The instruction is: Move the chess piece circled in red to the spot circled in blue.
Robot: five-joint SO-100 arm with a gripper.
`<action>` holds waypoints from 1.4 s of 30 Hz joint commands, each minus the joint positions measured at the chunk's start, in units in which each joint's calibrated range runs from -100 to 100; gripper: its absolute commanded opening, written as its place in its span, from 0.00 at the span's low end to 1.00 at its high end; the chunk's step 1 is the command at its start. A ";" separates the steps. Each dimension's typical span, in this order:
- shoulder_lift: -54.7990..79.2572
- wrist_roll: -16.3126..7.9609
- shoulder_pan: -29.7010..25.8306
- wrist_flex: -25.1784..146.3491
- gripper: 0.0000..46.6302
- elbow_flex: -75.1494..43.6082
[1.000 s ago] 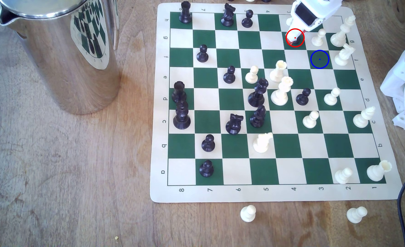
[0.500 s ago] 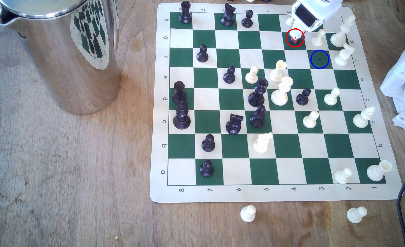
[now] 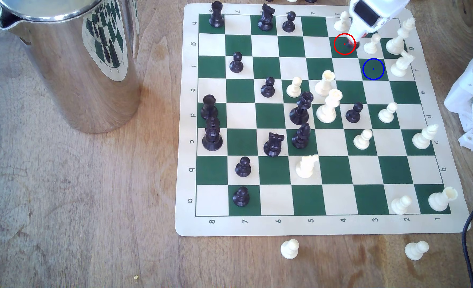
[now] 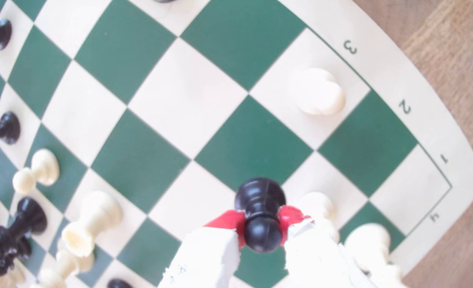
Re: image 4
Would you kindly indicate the tall black chess piece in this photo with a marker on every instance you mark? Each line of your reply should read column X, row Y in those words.
column 24, row 220

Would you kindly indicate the white chess pawn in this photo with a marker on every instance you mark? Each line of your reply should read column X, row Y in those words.
column 316, row 91
column 40, row 170

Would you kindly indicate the green and white chess mat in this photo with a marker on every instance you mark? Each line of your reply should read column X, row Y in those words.
column 252, row 140

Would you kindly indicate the white chess piece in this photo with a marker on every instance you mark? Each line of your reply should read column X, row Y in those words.
column 48, row 279
column 318, row 204
column 74, row 262
column 370, row 244
column 12, row 278

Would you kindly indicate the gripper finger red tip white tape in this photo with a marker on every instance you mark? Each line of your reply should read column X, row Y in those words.
column 316, row 260
column 208, row 260

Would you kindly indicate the white chess rook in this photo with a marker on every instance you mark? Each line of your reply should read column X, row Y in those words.
column 92, row 220

